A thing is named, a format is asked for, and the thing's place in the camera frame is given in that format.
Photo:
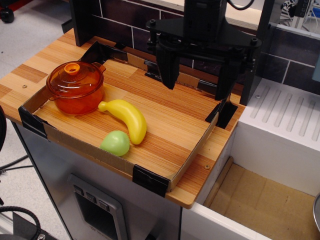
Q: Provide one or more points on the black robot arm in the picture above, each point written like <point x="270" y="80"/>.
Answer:
<point x="207" y="11"/>

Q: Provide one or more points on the black right upright post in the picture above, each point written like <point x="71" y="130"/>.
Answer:
<point x="264" y="30"/>

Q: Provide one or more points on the metal bowl rim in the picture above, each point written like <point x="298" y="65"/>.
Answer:
<point x="316" y="211"/>

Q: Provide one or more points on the yellow plastic banana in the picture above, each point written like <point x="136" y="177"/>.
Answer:
<point x="130" y="115"/>

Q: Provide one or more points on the green plastic pear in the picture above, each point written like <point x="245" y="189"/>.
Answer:
<point x="116" y="142"/>

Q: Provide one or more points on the white toy sink unit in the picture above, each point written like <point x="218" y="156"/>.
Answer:
<point x="266" y="180"/>

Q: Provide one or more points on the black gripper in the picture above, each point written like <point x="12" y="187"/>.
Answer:
<point x="172" y="39"/>

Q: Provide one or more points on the orange transparent pot lid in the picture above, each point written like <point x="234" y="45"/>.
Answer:
<point x="75" y="79"/>

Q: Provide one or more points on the toy kitchen oven front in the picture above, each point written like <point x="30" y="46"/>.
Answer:
<point x="95" y="203"/>

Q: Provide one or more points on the orange transparent pot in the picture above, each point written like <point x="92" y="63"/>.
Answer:
<point x="78" y="106"/>

